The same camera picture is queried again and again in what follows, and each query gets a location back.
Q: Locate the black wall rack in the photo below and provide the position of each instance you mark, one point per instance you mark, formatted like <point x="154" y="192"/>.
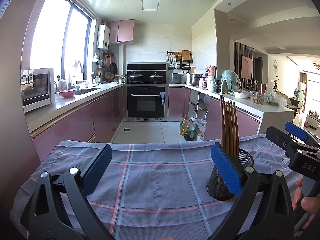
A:
<point x="179" y="59"/>

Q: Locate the pink upper cabinet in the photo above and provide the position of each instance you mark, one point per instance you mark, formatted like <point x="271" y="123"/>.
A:
<point x="121" y="32"/>

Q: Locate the blue plaid tablecloth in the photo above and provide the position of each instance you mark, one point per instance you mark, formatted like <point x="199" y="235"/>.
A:
<point x="153" y="191"/>

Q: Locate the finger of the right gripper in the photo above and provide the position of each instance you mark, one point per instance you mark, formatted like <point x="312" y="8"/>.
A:
<point x="305" y="136"/>
<point x="288" y="142"/>

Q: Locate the black wok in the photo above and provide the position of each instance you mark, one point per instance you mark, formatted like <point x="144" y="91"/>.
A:
<point x="135" y="77"/>
<point x="156" y="78"/>

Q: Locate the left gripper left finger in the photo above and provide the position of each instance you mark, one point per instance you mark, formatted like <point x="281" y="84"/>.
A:
<point x="45" y="212"/>

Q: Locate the dark oil bottle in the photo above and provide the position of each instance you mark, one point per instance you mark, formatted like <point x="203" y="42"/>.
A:
<point x="189" y="133"/>

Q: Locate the black mesh pen holder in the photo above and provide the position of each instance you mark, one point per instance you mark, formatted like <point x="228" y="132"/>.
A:
<point x="225" y="181"/>

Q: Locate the right black wok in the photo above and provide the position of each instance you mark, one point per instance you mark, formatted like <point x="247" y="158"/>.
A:
<point x="156" y="78"/>

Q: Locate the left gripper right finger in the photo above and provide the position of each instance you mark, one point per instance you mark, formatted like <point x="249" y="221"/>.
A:
<point x="262" y="209"/>

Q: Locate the white water heater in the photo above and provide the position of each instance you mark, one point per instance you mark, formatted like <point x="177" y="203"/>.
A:
<point x="103" y="37"/>

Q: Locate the pink bowl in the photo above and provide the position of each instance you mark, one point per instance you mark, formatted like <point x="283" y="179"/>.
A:
<point x="68" y="93"/>

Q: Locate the black built-in oven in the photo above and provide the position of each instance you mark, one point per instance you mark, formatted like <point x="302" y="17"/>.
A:
<point x="145" y="101"/>

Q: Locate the white microwave oven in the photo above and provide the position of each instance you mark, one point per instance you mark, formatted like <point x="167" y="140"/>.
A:
<point x="37" y="88"/>

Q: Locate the left black wok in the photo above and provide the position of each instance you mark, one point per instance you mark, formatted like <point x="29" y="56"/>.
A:
<point x="135" y="77"/>

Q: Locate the mint green appliance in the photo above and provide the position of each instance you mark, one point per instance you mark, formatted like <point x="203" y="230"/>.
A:
<point x="232" y="80"/>

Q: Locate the steel stock pot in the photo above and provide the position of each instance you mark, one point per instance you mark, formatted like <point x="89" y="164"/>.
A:
<point x="194" y="79"/>

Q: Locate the person's right hand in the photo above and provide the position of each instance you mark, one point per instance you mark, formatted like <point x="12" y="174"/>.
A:
<point x="309" y="204"/>

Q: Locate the black range hood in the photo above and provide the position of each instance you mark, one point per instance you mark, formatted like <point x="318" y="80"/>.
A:
<point x="149" y="67"/>

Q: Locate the yellow oil bottle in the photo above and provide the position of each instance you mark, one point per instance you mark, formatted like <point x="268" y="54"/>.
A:
<point x="183" y="125"/>

